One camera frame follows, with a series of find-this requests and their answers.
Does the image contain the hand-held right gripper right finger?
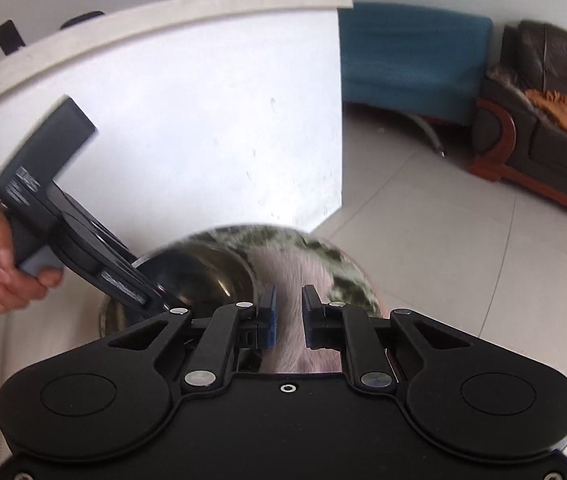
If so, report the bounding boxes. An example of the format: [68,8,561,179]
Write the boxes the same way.
[301,284,473,395]

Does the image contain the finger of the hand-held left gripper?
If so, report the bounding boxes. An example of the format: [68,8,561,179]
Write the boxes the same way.
[97,259,182,319]

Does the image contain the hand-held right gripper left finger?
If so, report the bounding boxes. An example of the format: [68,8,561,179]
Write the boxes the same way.
[108,282,280,395]

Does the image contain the stainless steel bowl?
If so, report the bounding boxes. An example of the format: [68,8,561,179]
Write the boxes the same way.
[98,239,260,342]

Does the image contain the round green marble table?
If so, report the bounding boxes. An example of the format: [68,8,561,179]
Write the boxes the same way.
[207,225,385,322]

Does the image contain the person's beige trousers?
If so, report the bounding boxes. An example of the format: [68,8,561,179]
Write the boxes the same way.
[0,305,110,466]

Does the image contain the black rectangular device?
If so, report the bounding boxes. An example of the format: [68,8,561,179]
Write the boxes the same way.
[0,19,27,54]

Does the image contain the black flat device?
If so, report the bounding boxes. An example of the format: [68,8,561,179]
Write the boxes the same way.
[60,9,107,29]

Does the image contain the white curved counter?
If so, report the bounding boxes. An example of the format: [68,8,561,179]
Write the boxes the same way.
[0,0,355,263]

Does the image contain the teal chair with metal leg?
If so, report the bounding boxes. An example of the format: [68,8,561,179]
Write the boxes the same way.
[337,1,495,157]

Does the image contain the dark leather sofa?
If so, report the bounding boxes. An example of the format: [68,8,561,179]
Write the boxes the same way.
[467,19,567,232]

